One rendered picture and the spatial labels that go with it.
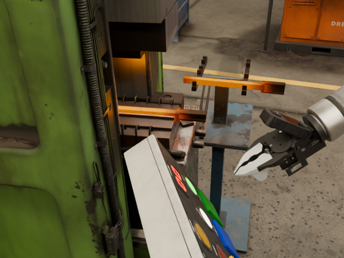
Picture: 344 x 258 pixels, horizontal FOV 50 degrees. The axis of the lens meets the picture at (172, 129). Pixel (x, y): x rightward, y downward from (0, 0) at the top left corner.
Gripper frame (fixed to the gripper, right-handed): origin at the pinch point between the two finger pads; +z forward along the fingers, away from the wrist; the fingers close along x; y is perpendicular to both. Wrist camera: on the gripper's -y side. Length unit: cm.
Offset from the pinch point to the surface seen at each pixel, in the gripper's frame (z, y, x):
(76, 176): 33.9, -13.8, 14.2
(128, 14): 1.1, -32.3, 34.4
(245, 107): -20, 59, 92
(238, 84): -19, 28, 68
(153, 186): 14.8, -16.7, -8.0
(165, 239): 15.6, -16.7, -20.3
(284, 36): -132, 185, 321
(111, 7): 4, -36, 36
